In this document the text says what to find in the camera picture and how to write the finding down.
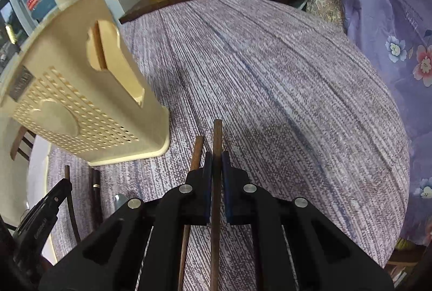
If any purple floral cloth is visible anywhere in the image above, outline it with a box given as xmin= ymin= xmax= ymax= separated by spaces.
xmin=326 ymin=0 xmax=432 ymax=244

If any wooden chair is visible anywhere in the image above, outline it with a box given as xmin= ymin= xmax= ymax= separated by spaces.
xmin=10 ymin=126 xmax=36 ymax=162

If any beige perforated utensil holder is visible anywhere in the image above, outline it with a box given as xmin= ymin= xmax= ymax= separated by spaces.
xmin=0 ymin=0 xmax=171 ymax=167

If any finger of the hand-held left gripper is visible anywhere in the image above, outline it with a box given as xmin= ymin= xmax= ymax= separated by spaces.
xmin=15 ymin=178 xmax=73 ymax=245

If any grey floral cloth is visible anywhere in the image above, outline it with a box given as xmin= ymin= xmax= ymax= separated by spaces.
xmin=308 ymin=0 xmax=345 ymax=32

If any white framed glass door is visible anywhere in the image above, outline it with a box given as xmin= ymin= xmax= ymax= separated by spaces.
xmin=0 ymin=0 xmax=34 ymax=76

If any brown wooden chopstick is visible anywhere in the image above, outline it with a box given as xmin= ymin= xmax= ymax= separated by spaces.
xmin=209 ymin=119 xmax=223 ymax=291
xmin=177 ymin=136 xmax=204 ymax=291

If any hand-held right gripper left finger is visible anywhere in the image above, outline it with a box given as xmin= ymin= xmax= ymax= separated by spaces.
xmin=39 ymin=152 xmax=213 ymax=291

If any purple striped tablecloth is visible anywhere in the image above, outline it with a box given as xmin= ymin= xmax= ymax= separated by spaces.
xmin=47 ymin=0 xmax=410 ymax=291

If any dark chopstick with gold band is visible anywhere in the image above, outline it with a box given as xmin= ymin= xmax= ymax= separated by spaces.
xmin=89 ymin=169 xmax=104 ymax=228

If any thin dark chopstick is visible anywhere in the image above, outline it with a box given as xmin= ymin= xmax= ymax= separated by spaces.
xmin=64 ymin=165 xmax=82 ymax=243

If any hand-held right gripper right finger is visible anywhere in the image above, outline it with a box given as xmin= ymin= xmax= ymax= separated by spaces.
xmin=221 ymin=151 xmax=394 ymax=291

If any metal spoon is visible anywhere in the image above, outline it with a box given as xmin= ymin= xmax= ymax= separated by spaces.
xmin=114 ymin=194 xmax=129 ymax=211

